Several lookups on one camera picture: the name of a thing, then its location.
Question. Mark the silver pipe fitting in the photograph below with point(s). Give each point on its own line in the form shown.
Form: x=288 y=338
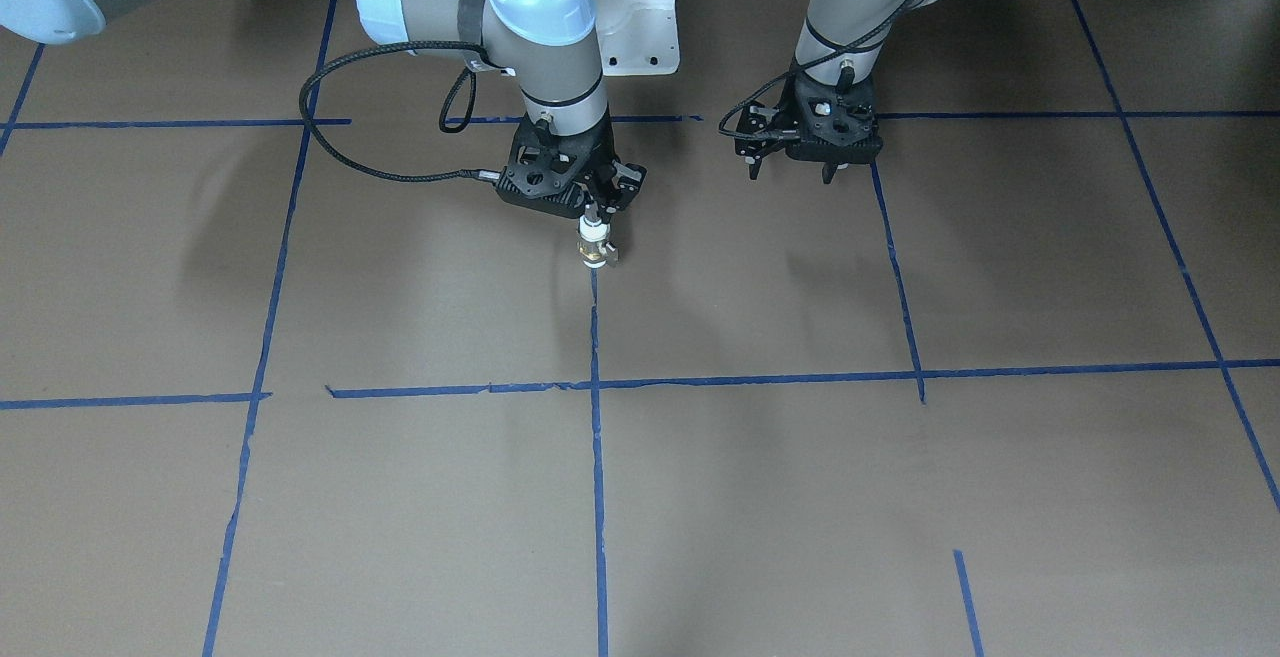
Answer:
x=592 y=231

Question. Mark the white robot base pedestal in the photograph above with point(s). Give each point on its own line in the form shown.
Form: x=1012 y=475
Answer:
x=638 y=37

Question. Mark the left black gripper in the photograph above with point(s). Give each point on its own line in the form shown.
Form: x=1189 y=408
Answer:
x=752 y=127

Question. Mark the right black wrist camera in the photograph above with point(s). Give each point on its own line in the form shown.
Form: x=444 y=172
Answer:
x=543 y=170

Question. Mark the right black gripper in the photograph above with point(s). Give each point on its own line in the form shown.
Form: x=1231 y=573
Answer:
x=626 y=180

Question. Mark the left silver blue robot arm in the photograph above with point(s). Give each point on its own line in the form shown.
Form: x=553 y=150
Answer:
x=838 y=45

